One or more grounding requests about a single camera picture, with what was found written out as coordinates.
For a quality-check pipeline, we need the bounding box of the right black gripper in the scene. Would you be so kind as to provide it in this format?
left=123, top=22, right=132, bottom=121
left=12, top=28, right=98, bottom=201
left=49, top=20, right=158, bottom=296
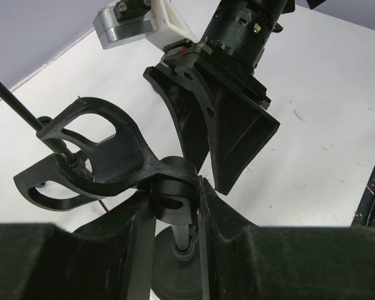
left=143, top=39, right=280, bottom=195

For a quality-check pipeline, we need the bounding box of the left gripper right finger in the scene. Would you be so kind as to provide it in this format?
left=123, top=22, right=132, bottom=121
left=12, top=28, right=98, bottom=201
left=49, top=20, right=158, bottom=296
left=199, top=178, right=375, bottom=299

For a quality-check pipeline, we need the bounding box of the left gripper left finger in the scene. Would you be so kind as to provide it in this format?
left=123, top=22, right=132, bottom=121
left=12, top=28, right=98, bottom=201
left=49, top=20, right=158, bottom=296
left=0, top=193, right=156, bottom=299

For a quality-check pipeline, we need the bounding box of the black round-base stand front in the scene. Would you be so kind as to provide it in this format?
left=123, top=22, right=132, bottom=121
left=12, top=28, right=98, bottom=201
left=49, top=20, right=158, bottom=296
left=12, top=96, right=207, bottom=300

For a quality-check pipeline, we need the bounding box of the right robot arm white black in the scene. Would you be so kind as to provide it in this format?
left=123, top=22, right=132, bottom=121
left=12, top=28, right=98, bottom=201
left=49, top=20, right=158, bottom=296
left=143, top=1, right=295, bottom=195

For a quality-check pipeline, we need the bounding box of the black tripod stand shock mount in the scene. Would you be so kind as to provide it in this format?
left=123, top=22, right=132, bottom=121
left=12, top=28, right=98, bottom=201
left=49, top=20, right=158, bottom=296
left=0, top=68, right=110, bottom=213

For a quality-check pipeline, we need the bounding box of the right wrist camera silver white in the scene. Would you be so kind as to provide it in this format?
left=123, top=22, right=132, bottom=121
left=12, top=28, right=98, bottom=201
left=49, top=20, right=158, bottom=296
left=93, top=0, right=198, bottom=50

